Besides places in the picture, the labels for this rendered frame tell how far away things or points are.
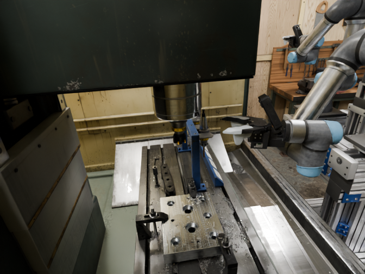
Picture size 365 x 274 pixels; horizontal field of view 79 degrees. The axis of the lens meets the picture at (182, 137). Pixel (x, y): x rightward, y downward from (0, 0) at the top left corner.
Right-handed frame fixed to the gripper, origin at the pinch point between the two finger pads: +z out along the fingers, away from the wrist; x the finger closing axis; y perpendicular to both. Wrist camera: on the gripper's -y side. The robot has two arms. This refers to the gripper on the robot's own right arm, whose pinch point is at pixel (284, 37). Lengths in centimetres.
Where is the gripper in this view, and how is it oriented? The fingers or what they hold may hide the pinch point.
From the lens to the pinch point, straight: 213.3
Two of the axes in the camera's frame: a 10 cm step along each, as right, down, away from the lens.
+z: -3.1, -4.0, 8.6
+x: 9.3, -3.0, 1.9
